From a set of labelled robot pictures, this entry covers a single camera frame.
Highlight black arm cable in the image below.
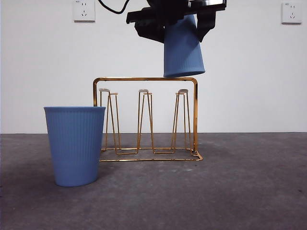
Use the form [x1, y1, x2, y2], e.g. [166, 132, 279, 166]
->
[97, 0, 131, 14]

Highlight blue ribbed cup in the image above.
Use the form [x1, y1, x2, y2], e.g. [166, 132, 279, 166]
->
[44, 106, 106, 187]
[163, 14, 206, 78]

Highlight white wall socket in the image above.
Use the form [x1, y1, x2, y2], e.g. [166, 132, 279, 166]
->
[73, 0, 96, 23]
[281, 2, 302, 25]

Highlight gold wire cup rack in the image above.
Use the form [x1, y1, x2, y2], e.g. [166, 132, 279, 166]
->
[92, 76, 203, 162]

